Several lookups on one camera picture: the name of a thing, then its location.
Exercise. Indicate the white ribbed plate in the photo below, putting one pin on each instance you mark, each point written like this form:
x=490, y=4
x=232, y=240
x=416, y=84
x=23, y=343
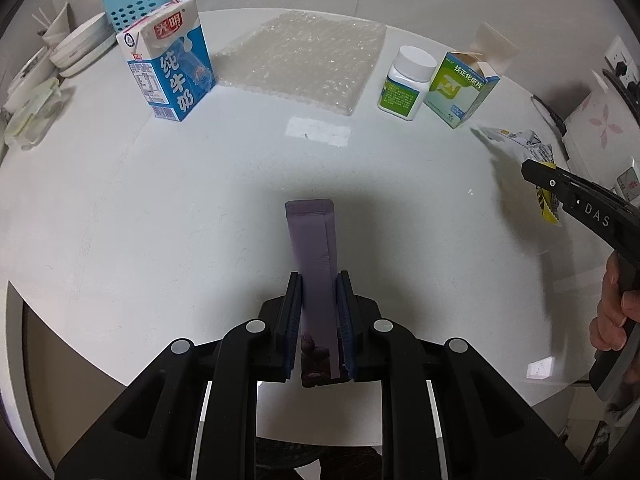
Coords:
x=90, y=60

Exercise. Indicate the large white bowl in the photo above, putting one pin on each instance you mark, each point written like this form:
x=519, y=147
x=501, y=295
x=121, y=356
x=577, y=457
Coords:
x=82, y=37

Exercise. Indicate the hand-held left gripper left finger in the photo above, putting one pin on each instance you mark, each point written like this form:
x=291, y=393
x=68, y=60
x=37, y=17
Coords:
x=295, y=330

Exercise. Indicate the white wall socket with plug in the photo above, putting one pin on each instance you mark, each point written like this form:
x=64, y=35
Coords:
x=620, y=60

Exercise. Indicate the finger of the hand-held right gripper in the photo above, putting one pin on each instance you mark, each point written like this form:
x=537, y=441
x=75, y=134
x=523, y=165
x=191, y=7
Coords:
x=547, y=177

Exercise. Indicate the blue white milk carton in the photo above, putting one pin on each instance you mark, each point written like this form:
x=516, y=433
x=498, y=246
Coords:
x=175, y=70

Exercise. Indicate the person's right hand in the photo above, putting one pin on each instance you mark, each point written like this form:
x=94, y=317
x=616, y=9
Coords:
x=610, y=310

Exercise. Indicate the clear bubble wrap sheet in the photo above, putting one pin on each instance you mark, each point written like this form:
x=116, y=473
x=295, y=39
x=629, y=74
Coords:
x=305, y=60

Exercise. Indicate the white pill bottle green label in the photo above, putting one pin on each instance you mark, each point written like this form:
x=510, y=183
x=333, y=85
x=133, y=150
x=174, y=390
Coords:
x=402, y=90

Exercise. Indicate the purple sachet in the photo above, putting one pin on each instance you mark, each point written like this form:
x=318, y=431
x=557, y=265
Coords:
x=315, y=260

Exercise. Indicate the white pointed cup holder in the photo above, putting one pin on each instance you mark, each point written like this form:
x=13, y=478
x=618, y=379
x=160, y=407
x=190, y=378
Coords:
x=57, y=27

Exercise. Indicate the green white medicine box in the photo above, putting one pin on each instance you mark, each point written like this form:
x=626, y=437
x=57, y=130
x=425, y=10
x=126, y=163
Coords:
x=460, y=87

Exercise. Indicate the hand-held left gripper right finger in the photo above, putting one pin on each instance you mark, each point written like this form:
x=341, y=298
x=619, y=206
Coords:
x=345, y=330

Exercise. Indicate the yellow white snack wrapper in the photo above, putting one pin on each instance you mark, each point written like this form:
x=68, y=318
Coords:
x=520, y=140

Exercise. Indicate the white rice cooker pink flowers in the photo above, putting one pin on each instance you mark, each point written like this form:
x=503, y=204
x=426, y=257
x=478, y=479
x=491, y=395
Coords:
x=605, y=120

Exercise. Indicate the glass container green lid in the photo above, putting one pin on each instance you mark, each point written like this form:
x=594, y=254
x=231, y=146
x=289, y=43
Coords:
x=30, y=115

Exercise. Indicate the black trash bin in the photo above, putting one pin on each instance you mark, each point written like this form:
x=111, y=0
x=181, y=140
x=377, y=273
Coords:
x=285, y=452

